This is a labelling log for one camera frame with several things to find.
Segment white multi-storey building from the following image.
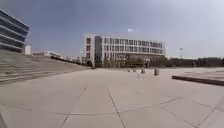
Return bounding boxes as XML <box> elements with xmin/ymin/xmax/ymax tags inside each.
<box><xmin>82</xmin><ymin>33</ymin><xmax>166</xmax><ymax>69</ymax></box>

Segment pale concrete slab plaza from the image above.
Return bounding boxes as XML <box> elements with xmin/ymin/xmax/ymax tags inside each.
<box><xmin>0</xmin><ymin>67</ymin><xmax>224</xmax><ymax>128</ymax></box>

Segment wide grey stone steps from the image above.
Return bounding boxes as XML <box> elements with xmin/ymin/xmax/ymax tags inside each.
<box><xmin>0</xmin><ymin>49</ymin><xmax>92</xmax><ymax>85</ymax></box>

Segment raised brown paved platform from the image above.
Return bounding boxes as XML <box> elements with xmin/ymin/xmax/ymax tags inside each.
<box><xmin>181</xmin><ymin>69</ymin><xmax>224</xmax><ymax>82</ymax></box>

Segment grey stone kerb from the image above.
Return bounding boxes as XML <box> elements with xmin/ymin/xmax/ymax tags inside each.
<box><xmin>171</xmin><ymin>75</ymin><xmax>224</xmax><ymax>87</ymax></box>

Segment low white building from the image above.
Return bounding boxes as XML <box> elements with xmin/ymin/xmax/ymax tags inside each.
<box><xmin>32</xmin><ymin>50</ymin><xmax>63</xmax><ymax>60</ymax></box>

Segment dark glass building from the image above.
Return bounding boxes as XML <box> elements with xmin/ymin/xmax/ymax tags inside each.
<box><xmin>0</xmin><ymin>9</ymin><xmax>30</xmax><ymax>53</ymax></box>

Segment row of trees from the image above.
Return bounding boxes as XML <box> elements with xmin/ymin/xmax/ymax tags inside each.
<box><xmin>164</xmin><ymin>56</ymin><xmax>224</xmax><ymax>68</ymax></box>

